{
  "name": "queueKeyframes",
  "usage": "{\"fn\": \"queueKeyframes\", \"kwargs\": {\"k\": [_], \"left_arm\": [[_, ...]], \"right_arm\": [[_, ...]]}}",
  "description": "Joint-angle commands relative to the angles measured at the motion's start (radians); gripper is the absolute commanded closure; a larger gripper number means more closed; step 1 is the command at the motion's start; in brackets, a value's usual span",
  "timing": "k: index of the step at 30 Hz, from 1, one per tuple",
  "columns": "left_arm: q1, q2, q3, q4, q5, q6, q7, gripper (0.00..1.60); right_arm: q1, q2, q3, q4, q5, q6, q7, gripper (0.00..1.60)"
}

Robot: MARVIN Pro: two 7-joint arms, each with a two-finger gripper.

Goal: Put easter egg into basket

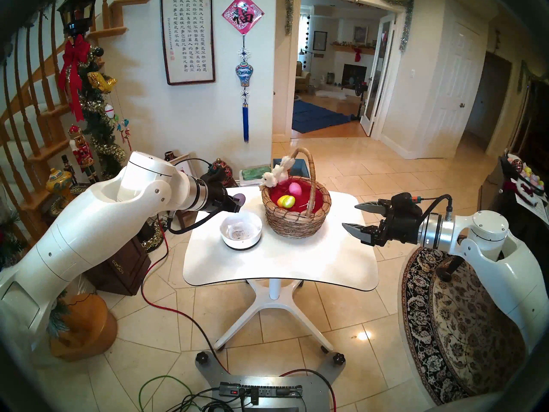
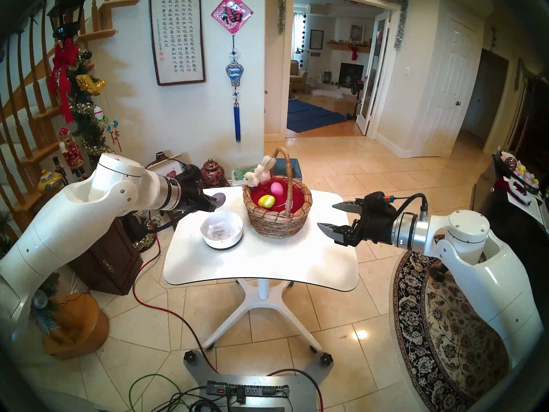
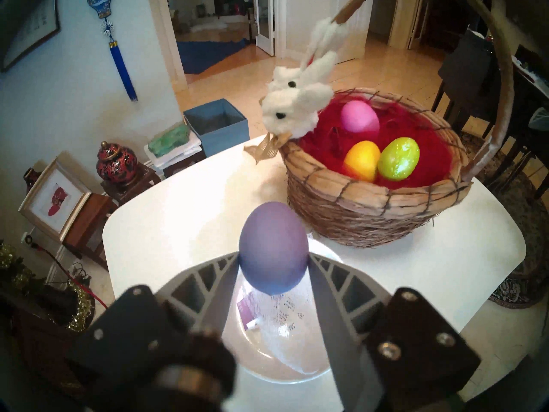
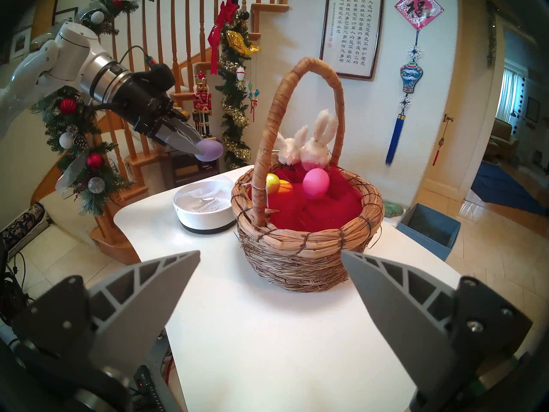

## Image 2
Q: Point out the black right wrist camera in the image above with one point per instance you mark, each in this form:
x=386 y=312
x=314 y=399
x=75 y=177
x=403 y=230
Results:
x=377 y=200

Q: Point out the grey metal robot base plate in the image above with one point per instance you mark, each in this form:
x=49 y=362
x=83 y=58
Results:
x=304 y=389

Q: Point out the red christmas stocking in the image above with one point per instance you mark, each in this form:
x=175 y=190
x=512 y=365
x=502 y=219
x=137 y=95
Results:
x=354 y=53

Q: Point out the green glitter easter egg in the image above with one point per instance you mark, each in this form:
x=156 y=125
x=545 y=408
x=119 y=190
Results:
x=270 y=201

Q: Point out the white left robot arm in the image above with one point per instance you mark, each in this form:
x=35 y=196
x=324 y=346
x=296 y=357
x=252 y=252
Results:
x=77 y=218

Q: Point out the gold ingot ornament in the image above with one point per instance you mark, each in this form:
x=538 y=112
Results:
x=90 y=84

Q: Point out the red cloisonne lidded jar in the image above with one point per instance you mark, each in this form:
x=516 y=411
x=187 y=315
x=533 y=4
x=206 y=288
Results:
x=213 y=173

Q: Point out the blue open box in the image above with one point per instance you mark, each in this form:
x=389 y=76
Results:
x=296 y=168

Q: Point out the oriental patterned rug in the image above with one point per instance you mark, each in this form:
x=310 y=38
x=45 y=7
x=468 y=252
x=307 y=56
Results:
x=450 y=351

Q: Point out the black lantern lamp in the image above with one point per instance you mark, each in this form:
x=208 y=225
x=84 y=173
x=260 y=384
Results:
x=68 y=14

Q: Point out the blue floor rug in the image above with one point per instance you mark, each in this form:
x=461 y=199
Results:
x=309 y=116

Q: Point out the tan armchair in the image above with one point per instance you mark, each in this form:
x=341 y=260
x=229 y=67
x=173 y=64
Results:
x=298 y=78

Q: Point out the framed chinese calligraphy scroll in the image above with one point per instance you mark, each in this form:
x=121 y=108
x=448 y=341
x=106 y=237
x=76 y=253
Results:
x=176 y=33

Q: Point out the framed red shoe picture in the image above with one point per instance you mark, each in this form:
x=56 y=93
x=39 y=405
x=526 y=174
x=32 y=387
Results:
x=169 y=168

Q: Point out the blue vase tassel hanging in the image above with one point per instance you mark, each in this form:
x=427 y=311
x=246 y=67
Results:
x=234 y=73

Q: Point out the green tinsel christmas garland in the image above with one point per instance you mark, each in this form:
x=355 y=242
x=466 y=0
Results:
x=90 y=128

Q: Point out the black fireplace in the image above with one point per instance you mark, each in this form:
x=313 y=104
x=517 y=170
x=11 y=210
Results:
x=350 y=74

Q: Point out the dark wooden side table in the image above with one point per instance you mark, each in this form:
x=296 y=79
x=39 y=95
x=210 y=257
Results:
x=111 y=256

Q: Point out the white panel door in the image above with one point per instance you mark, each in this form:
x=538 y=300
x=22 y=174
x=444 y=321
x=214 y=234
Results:
x=446 y=93

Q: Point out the red shredded paper filling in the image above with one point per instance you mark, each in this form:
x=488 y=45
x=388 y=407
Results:
x=296 y=196

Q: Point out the white plush bunny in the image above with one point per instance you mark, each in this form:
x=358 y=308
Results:
x=251 y=180
x=262 y=168

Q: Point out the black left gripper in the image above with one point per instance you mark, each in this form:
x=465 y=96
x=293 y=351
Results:
x=193 y=196

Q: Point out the silver tinsel doorway garland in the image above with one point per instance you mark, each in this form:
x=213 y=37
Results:
x=401 y=22

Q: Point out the red nutcracker figure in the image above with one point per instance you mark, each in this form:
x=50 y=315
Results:
x=71 y=156

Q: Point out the white table pedestal base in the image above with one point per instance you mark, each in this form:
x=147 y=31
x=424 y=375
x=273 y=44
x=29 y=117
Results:
x=262 y=293

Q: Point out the pink easter egg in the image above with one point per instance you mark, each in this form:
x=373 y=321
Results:
x=277 y=188

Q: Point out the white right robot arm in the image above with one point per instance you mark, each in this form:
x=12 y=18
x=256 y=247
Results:
x=493 y=286

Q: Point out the red diamond fu decoration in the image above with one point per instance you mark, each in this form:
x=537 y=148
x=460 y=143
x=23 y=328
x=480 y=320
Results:
x=231 y=13

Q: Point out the small dark vase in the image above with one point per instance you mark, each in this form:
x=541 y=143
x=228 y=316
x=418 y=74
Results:
x=159 y=156

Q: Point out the wooden staircase banister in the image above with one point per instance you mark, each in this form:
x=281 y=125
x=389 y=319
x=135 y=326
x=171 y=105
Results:
x=36 y=156

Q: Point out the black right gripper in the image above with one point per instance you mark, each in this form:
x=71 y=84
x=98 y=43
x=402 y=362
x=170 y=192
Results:
x=375 y=228

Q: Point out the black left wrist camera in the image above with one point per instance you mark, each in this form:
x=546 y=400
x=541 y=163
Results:
x=192 y=173

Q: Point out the red ribbon bow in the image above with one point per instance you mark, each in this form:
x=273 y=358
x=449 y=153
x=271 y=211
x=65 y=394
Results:
x=64 y=57

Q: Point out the purple easter egg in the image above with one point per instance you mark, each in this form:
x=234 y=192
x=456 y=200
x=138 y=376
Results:
x=220 y=199

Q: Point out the black framed wall picture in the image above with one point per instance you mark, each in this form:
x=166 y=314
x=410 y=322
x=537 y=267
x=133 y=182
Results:
x=316 y=40

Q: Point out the colourful egg centrepiece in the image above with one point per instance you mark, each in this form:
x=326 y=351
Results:
x=519 y=173

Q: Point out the small black nutcracker figure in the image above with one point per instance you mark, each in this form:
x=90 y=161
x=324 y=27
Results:
x=59 y=171

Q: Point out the white glass french door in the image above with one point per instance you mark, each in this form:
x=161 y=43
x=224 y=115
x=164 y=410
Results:
x=372 y=72

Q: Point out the black power strip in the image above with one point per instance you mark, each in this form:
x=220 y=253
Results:
x=253 y=389

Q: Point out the white round bowl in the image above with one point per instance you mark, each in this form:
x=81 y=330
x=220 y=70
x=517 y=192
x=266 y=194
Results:
x=223 y=239

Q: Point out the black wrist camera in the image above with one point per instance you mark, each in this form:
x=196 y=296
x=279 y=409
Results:
x=192 y=173
x=377 y=200

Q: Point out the black knob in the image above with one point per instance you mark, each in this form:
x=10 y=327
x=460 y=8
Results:
x=190 y=356
x=327 y=358

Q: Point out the brown wicker basket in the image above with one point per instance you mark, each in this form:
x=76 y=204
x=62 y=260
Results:
x=276 y=224

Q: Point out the yellow porcelain urn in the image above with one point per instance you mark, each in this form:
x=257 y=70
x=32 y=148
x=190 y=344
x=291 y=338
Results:
x=50 y=183

